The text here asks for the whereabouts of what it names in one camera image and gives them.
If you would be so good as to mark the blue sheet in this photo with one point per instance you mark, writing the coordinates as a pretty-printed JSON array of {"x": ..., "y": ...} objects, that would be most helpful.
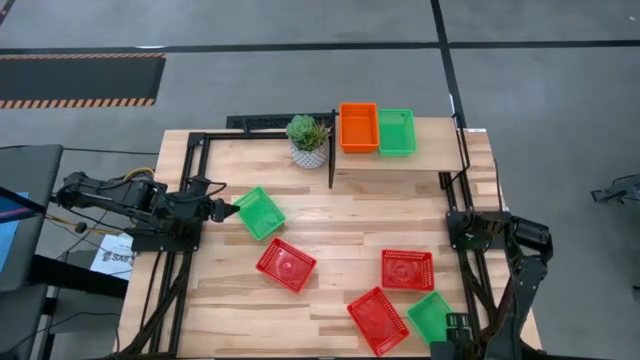
[{"x": 6, "y": 235}]

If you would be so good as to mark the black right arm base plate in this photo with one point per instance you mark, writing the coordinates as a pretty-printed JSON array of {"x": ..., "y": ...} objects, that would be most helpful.
[{"x": 465, "y": 230}]

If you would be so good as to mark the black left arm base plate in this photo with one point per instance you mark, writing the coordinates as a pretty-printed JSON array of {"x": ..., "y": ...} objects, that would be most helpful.
[{"x": 165, "y": 242}]

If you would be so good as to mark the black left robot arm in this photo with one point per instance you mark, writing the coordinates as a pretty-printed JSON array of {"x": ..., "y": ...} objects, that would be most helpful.
[{"x": 115, "y": 197}]

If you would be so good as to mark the black hazard-striped floor mat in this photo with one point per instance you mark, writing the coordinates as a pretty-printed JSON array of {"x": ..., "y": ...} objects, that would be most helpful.
[{"x": 75, "y": 77}]

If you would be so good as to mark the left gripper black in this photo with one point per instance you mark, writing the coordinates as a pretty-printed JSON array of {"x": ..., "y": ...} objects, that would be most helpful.
[{"x": 192, "y": 207}]

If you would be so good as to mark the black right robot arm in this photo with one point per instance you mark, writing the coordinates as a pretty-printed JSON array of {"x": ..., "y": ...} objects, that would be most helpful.
[{"x": 525, "y": 280}]

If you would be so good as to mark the white triangle-patterned plant pot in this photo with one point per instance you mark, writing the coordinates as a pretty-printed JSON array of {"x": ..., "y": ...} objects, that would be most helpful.
[{"x": 309, "y": 159}]

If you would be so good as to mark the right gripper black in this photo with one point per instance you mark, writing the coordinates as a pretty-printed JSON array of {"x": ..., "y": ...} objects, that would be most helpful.
[{"x": 457, "y": 335}]

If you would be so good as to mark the wooden shelf with black legs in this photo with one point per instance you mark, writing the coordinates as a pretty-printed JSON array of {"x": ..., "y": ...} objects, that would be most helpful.
[{"x": 435, "y": 150}]

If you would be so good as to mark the green plastic basket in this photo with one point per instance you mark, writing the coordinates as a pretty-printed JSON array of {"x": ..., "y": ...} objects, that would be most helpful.
[
  {"x": 397, "y": 132},
  {"x": 430, "y": 315},
  {"x": 260, "y": 214}
]

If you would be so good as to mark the red plastic basket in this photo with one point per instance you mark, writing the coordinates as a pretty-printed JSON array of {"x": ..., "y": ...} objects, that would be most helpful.
[
  {"x": 377, "y": 321},
  {"x": 407, "y": 270},
  {"x": 286, "y": 265}
]

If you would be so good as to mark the black aluminium table frame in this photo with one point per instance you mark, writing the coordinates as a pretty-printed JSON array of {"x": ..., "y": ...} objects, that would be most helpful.
[{"x": 192, "y": 165}]

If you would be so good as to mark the orange plastic basket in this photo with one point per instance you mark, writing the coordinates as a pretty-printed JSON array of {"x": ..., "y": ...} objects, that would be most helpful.
[{"x": 358, "y": 127}]

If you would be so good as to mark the green succulent plant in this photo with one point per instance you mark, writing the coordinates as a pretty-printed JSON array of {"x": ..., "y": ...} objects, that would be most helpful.
[{"x": 306, "y": 131}]

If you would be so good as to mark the white printed paper sheet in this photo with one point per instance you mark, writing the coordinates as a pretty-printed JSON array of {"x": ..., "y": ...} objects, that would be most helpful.
[{"x": 116, "y": 257}]

